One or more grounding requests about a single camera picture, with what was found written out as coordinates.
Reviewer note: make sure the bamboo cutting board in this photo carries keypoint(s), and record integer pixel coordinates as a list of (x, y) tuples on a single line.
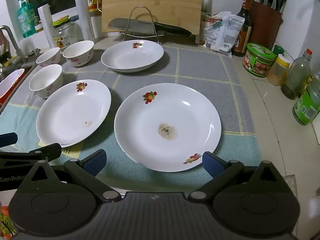
[(155, 2)]

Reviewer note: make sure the green dish soap bottle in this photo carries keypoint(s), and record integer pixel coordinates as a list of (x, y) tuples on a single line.
[(26, 17)]

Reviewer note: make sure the green labelled bottle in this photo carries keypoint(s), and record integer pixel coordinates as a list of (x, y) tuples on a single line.
[(307, 105)]

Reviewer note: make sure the stack of white plates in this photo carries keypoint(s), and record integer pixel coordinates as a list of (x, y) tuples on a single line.
[(70, 115)]

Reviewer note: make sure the yellow lidded spice jar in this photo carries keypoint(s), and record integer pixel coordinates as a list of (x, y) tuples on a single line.
[(278, 71)]

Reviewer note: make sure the white pipe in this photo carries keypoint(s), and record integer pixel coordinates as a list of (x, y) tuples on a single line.
[(83, 17)]

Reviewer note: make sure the steel faucet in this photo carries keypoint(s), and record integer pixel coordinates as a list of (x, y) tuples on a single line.
[(11, 38)]

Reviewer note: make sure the red white food packet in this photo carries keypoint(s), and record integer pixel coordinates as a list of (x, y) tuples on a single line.
[(206, 27)]

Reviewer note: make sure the white plate fruit print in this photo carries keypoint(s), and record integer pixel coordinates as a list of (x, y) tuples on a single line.
[(130, 58), (175, 110)]

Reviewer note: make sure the brown knife block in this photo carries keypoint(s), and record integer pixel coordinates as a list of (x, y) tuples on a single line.
[(265, 27)]

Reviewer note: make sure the white blue food packet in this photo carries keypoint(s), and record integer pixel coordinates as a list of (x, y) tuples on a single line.
[(225, 35)]

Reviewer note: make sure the red rimmed white basin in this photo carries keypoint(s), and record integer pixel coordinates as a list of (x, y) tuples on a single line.
[(10, 82)]

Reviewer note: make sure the white bowl pink flowers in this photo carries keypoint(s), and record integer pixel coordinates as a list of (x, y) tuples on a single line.
[(45, 80), (78, 52), (48, 56)]

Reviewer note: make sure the small green capped bottle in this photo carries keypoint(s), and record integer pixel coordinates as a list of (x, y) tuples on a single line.
[(278, 50)]

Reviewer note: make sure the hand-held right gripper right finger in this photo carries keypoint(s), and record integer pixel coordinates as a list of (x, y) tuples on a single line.
[(212, 165)]

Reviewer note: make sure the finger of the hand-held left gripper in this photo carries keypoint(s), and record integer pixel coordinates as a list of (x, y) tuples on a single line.
[(8, 140), (50, 151)]

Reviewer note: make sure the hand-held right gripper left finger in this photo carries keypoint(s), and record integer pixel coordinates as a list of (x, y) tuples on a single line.
[(96, 162)]

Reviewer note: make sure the glass jar green lid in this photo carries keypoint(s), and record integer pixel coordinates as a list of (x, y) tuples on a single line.
[(66, 35)]

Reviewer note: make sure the clear bottle red cap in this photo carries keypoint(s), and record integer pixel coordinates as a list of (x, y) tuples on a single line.
[(296, 75)]

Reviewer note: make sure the grey checked cloth mat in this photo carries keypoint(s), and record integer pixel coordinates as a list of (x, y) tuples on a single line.
[(200, 65)]

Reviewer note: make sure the dark soy sauce bottle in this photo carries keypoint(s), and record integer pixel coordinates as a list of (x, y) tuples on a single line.
[(243, 37)]

